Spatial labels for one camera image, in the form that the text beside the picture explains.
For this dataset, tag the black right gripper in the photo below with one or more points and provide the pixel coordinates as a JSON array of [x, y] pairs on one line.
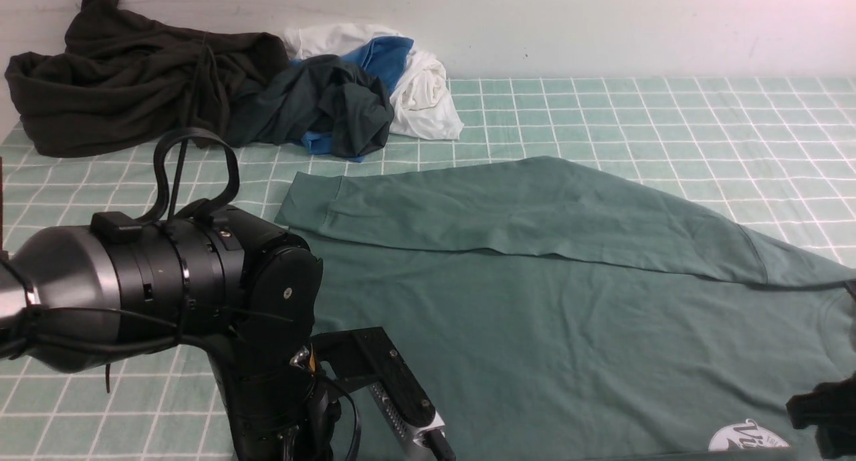
[[830, 407]]

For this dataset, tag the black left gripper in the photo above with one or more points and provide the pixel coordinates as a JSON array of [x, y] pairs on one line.
[[277, 408]]

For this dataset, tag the green long-sleeved shirt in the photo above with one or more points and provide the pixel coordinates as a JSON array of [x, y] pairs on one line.
[[555, 312]]

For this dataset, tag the dark green crumpled shirt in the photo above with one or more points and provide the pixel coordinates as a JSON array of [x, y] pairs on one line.
[[323, 95]]

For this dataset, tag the white crumpled garment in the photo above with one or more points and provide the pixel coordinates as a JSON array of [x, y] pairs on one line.
[[422, 101]]

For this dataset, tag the dark brown crumpled garment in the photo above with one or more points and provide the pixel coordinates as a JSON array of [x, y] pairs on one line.
[[124, 79]]

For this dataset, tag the blue crumpled garment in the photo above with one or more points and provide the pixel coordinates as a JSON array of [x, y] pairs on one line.
[[384, 58]]

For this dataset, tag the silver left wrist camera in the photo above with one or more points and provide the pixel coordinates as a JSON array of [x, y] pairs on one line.
[[367, 358]]

